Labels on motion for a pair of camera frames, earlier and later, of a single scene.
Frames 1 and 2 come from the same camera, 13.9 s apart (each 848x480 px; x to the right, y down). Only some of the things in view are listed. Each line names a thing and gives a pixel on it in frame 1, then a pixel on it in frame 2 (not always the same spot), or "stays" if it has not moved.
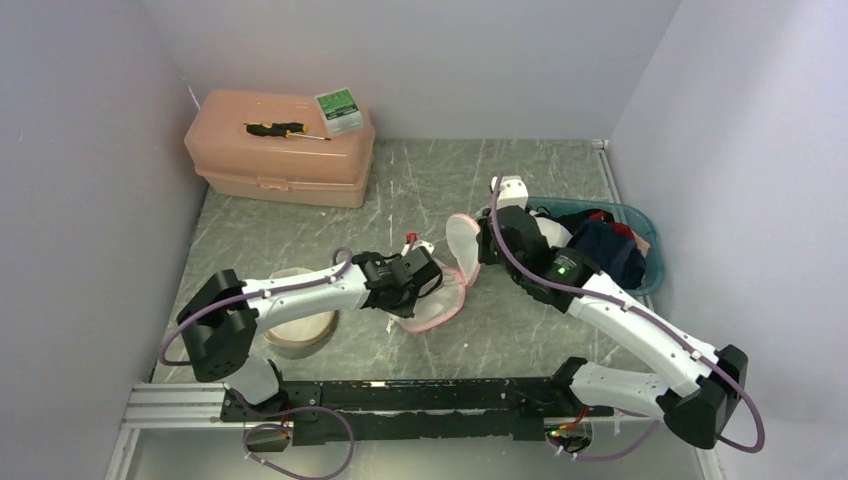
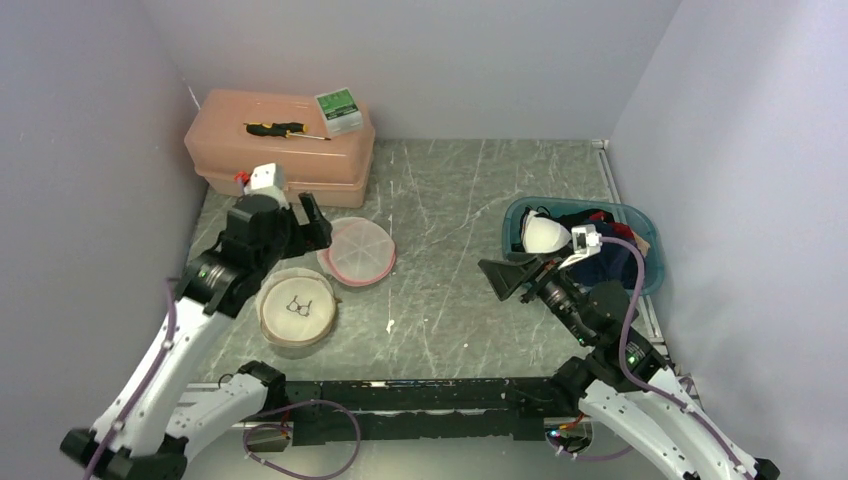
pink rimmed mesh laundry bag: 447,300 → 360,252
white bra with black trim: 556,235 stays
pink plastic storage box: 293,168 stays
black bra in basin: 571,219 stays
